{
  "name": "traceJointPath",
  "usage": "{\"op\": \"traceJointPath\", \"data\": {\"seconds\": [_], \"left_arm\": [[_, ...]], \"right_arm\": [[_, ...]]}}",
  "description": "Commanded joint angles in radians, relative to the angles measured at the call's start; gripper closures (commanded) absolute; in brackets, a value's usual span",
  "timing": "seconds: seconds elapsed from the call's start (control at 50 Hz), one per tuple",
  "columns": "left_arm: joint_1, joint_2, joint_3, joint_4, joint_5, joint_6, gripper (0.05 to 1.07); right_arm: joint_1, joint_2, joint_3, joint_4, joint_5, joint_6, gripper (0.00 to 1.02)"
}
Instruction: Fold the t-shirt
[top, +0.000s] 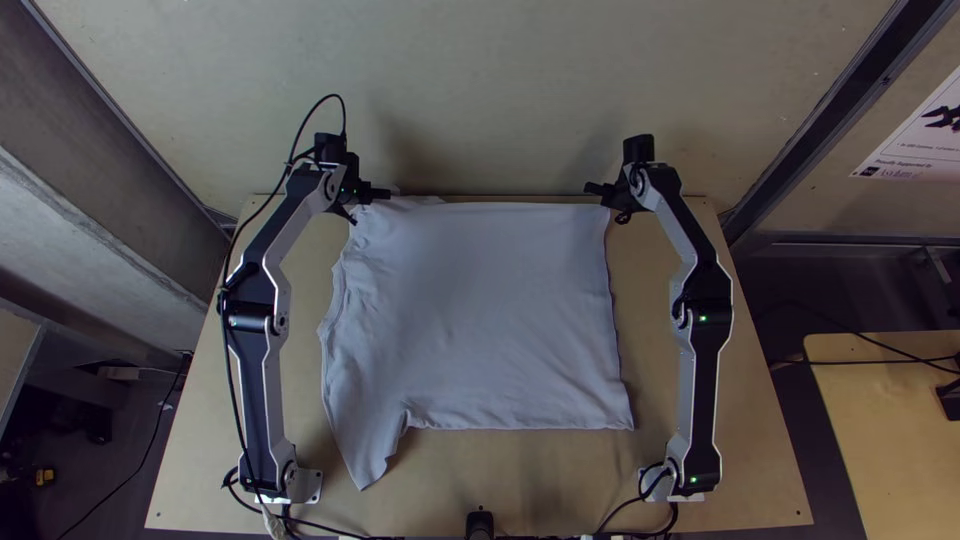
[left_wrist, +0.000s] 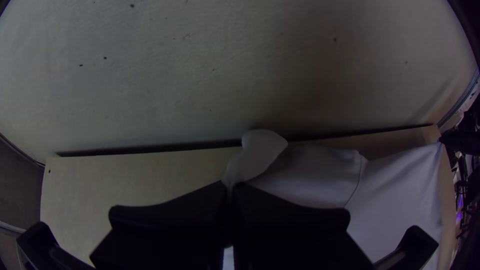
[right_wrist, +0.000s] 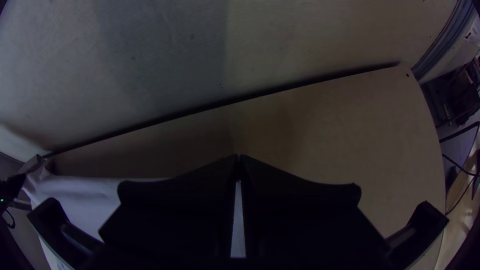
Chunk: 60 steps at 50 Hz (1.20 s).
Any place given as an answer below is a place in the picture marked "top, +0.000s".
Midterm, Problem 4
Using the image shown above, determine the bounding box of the white t-shirt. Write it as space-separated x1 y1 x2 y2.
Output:
316 194 636 493

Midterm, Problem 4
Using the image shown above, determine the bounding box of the white paper poster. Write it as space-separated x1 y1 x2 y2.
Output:
849 63 960 185

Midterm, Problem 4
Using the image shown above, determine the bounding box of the pale wooden side table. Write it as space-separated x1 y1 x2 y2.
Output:
803 332 960 540

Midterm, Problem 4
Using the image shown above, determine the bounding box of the small black device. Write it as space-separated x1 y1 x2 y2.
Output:
935 378 960 423

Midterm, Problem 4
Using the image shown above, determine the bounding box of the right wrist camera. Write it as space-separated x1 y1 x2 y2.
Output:
621 133 657 168

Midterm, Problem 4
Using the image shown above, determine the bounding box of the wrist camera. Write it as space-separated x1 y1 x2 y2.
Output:
621 133 657 168
313 132 349 169

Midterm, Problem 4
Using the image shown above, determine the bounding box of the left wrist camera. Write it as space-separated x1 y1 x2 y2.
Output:
313 132 349 169

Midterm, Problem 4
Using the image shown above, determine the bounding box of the grey metal wall rail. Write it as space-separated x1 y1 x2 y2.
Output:
718 0 960 245

